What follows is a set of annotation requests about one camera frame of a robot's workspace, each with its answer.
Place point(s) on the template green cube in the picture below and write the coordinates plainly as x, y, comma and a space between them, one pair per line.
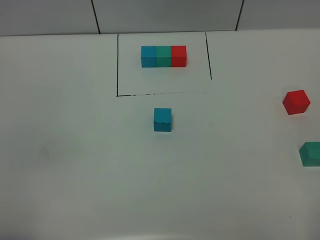
163, 56

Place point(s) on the template blue cube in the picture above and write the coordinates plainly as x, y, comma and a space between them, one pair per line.
148, 56

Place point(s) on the template red cube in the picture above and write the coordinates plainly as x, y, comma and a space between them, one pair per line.
178, 56

